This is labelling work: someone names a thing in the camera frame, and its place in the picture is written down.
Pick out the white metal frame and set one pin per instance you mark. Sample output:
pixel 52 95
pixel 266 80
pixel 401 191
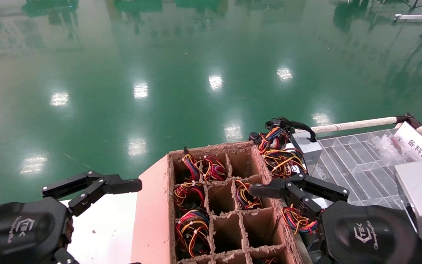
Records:
pixel 416 17

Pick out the brown cardboard divider box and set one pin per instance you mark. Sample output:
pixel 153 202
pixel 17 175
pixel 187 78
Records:
pixel 152 220

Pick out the clear plastic divided tray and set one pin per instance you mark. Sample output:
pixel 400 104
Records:
pixel 357 168

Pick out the white sign with Chinese text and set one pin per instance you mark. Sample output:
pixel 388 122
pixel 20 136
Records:
pixel 416 146

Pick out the black pipe joint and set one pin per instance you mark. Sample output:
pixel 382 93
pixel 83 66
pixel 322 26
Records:
pixel 408 119

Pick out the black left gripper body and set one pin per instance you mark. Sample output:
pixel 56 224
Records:
pixel 13 231

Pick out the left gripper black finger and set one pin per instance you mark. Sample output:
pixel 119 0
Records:
pixel 64 257
pixel 93 183

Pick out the clear plastic bag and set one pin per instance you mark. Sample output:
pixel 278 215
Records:
pixel 388 146

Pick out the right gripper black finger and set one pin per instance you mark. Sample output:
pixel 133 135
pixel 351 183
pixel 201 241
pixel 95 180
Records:
pixel 306 189

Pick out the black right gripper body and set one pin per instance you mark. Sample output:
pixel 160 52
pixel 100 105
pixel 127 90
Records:
pixel 368 234

